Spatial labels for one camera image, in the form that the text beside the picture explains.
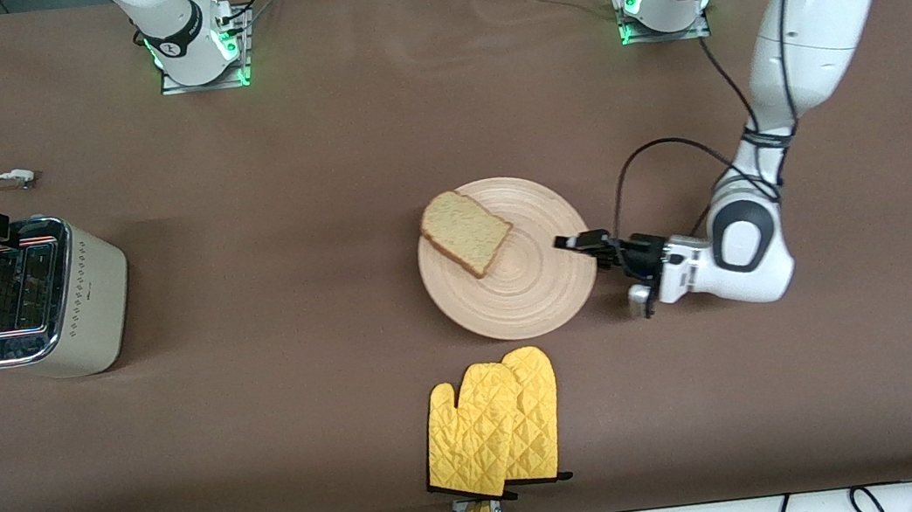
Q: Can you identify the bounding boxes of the round wooden plate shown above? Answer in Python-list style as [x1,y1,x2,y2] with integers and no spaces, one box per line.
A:
[409,166,606,351]

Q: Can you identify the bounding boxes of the brown bread slice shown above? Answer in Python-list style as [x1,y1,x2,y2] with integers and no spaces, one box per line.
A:
[416,183,521,286]

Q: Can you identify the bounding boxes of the cream and chrome toaster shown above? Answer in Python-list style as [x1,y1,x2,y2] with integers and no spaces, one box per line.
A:
[0,204,142,388]

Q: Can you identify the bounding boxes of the yellow quilted oven mitt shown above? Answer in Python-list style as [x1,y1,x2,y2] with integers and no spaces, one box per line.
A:
[487,342,575,489]
[413,359,534,507]

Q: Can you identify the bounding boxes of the brown table cover sheet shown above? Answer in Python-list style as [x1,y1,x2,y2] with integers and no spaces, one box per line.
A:
[0,0,912,512]

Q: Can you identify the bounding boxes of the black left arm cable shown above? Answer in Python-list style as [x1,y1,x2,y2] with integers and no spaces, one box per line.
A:
[583,0,875,258]

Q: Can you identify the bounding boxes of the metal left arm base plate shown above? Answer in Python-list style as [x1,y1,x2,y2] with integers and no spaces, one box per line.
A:
[614,0,712,48]

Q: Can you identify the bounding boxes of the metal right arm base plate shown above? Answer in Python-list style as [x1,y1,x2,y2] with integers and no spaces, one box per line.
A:
[150,0,259,98]

